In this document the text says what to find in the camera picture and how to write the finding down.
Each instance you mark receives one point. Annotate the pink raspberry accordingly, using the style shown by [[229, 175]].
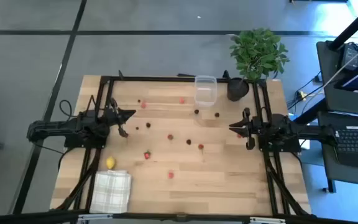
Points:
[[170, 175], [182, 100], [143, 105]]

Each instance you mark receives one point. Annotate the black plant pot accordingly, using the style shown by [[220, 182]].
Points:
[[236, 90]]

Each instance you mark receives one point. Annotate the green leafy plant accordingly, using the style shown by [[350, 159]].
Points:
[[256, 53]]

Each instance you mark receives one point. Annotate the yellow plug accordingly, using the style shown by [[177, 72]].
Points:
[[302, 94]]

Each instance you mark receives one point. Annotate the dark grey desk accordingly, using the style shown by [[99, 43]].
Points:
[[331, 99], [353, 177]]

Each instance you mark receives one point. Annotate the white checkered cloth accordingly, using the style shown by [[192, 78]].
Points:
[[110, 193]]

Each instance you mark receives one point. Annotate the silver frame bracket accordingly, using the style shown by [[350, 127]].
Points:
[[267, 220], [95, 216]]

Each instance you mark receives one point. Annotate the clear plastic tupperware container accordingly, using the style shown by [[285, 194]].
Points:
[[205, 93]]

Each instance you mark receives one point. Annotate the black power adapter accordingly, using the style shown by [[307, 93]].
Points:
[[350, 56]]

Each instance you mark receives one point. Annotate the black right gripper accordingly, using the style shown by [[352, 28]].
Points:
[[255, 129]]

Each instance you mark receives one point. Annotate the yellow lemon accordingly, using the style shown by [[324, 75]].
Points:
[[110, 162]]

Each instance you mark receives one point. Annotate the black diagonal pole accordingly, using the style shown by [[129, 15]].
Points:
[[353, 26]]

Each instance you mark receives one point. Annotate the black laptop keyboard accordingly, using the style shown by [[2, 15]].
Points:
[[356, 143]]

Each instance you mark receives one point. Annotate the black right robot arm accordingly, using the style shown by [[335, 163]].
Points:
[[284, 130]]

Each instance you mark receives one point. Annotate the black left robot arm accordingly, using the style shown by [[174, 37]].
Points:
[[57, 127]]

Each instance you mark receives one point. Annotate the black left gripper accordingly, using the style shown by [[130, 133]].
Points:
[[114, 119]]

